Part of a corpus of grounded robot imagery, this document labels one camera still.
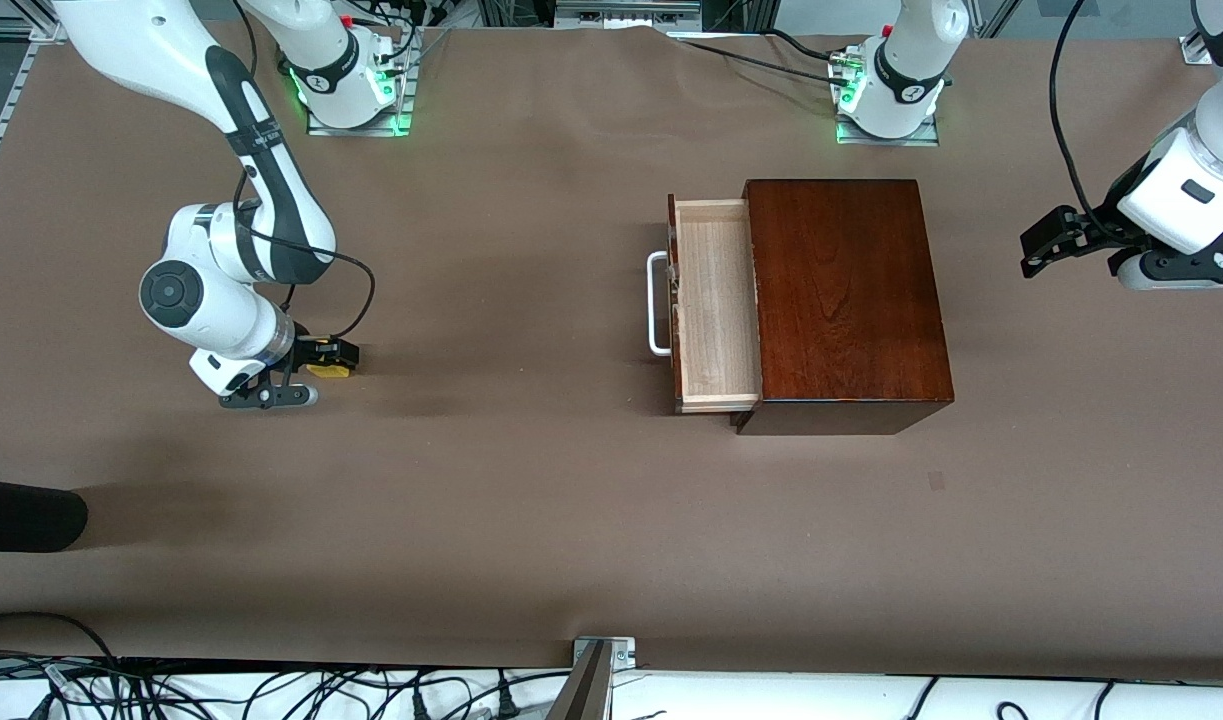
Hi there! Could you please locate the light wood drawer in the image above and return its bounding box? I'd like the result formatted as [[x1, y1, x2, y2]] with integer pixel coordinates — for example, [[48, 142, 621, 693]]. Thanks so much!
[[647, 195, 764, 415]]

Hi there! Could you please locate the dark red wooden cabinet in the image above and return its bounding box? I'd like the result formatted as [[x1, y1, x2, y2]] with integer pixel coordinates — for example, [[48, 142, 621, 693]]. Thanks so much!
[[736, 178, 954, 436]]

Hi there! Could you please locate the black ribbed foam cylinder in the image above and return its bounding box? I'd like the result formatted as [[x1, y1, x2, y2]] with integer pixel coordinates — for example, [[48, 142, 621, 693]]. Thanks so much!
[[0, 477, 89, 553]]

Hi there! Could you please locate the dark grey metal beam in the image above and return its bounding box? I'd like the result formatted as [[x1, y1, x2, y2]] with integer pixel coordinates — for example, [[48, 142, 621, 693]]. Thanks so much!
[[546, 642, 614, 720]]

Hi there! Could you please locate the grey control box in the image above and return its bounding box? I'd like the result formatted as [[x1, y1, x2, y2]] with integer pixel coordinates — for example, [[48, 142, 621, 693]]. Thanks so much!
[[554, 0, 704, 29]]

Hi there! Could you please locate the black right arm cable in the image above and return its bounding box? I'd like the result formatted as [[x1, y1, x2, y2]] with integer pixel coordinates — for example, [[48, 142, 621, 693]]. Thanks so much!
[[233, 170, 377, 346]]

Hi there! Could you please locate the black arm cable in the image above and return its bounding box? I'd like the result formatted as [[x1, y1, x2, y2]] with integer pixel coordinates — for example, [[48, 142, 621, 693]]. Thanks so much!
[[1047, 0, 1107, 219], [233, 170, 377, 346]]

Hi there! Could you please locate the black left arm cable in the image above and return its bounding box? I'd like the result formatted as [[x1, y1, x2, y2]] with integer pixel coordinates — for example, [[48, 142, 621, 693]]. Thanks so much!
[[1047, 0, 1107, 219]]

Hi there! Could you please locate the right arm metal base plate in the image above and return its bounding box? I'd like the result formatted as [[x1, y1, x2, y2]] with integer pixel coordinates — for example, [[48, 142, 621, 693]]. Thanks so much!
[[306, 70, 419, 138]]

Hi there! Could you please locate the black base power cable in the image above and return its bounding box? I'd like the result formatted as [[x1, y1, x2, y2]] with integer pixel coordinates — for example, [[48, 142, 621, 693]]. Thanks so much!
[[671, 30, 862, 79]]

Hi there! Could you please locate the slotted aluminium table rail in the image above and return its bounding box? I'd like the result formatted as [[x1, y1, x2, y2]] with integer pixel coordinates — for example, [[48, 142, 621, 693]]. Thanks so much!
[[0, 15, 72, 211]]

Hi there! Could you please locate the silver metal bracket plate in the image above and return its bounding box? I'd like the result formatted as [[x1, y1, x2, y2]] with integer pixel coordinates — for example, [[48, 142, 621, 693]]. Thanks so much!
[[571, 636, 637, 669]]

